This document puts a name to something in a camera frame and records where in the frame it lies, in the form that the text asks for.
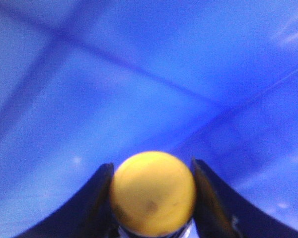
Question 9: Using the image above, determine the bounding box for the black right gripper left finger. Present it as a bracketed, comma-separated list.
[17, 163, 117, 238]

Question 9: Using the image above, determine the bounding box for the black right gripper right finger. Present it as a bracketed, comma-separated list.
[191, 158, 298, 238]

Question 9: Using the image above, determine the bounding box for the blue plastic bin at left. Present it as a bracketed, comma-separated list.
[0, 0, 298, 238]

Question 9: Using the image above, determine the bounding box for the yellow push button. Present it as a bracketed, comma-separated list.
[109, 151, 197, 238]

